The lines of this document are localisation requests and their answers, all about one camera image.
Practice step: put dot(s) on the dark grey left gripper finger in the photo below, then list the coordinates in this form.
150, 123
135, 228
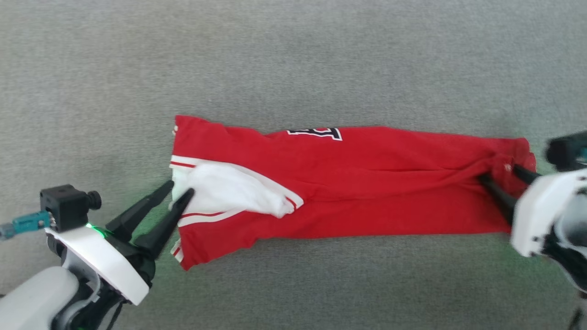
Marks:
137, 213
163, 227

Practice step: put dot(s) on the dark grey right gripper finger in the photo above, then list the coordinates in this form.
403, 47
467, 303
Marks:
502, 199
526, 175

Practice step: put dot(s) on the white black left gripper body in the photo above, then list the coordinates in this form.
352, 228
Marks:
105, 261

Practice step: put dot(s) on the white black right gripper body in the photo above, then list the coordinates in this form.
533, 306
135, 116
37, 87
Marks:
534, 215

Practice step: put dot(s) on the red and white jersey garment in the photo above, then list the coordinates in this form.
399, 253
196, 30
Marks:
367, 183

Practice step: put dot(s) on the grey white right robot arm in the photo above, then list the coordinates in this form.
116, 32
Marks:
573, 229

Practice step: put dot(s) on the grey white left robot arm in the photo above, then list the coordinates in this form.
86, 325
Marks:
32, 298

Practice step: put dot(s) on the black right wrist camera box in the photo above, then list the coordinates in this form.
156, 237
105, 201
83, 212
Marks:
566, 151

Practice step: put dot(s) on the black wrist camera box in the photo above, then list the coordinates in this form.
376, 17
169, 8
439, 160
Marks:
66, 206
566, 151

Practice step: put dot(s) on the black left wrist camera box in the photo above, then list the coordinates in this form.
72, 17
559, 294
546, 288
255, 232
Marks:
66, 206

